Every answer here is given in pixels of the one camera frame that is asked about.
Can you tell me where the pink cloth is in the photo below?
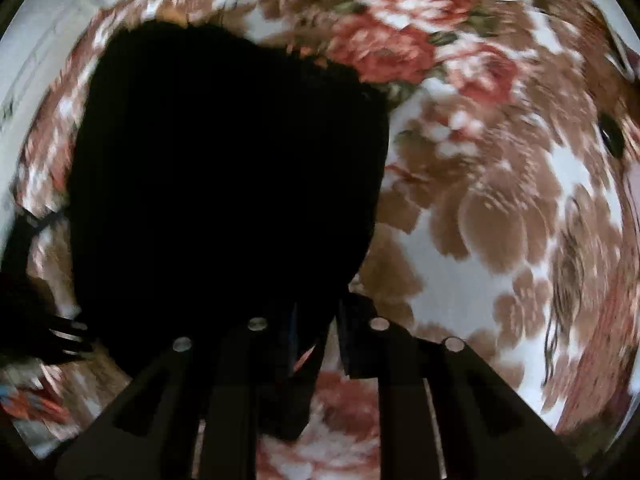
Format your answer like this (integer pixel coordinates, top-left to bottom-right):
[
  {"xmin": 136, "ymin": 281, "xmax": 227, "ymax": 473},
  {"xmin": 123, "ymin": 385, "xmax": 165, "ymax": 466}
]
[{"xmin": 626, "ymin": 162, "xmax": 640, "ymax": 211}]

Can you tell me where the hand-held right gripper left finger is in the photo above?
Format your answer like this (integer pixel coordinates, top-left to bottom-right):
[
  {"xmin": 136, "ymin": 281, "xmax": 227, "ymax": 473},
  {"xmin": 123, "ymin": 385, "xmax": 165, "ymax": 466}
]
[{"xmin": 54, "ymin": 300, "xmax": 301, "ymax": 480}]

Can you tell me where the floral brown and white blanket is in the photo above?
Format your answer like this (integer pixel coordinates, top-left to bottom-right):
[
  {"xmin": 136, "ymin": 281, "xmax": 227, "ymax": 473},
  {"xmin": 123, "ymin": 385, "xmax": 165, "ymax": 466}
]
[{"xmin": 0, "ymin": 0, "xmax": 640, "ymax": 480}]

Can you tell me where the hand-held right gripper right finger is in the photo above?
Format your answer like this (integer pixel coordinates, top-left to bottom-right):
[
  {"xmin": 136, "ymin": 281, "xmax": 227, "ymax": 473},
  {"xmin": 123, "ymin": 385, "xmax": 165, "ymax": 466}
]
[{"xmin": 336, "ymin": 294, "xmax": 586, "ymax": 480}]

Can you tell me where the black garment with orange print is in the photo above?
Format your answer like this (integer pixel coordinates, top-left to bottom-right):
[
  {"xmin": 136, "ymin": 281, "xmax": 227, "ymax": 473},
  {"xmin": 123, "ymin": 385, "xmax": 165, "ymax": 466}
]
[{"xmin": 67, "ymin": 20, "xmax": 391, "ymax": 443}]

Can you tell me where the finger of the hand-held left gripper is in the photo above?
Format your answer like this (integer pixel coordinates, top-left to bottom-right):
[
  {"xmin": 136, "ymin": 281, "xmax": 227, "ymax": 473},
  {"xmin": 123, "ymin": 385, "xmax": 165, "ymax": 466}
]
[{"xmin": 47, "ymin": 312, "xmax": 98, "ymax": 363}]

